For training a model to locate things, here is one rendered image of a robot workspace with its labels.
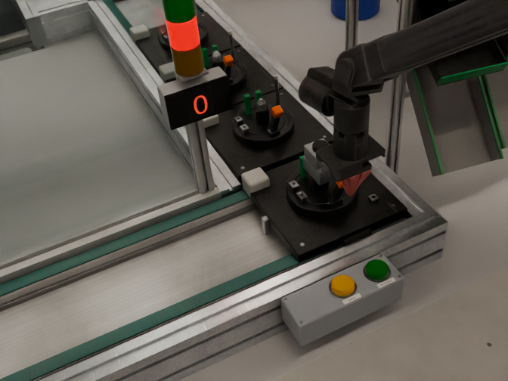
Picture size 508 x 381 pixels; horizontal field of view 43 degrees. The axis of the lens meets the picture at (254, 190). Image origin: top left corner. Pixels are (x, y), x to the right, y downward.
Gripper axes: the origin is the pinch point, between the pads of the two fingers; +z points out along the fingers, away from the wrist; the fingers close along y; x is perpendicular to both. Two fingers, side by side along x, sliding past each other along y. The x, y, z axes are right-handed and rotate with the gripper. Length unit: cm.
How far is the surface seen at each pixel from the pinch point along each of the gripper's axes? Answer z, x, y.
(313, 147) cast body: -3.4, -10.5, 1.2
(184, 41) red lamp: -26.9, -19.7, 19.6
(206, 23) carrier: 9, -89, -10
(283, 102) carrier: 8.8, -42.5, -9.2
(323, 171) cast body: 0.4, -7.5, 0.9
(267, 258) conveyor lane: 14.4, -5.0, 14.8
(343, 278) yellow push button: 8.8, 10.4, 7.7
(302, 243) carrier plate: 8.9, -0.6, 9.5
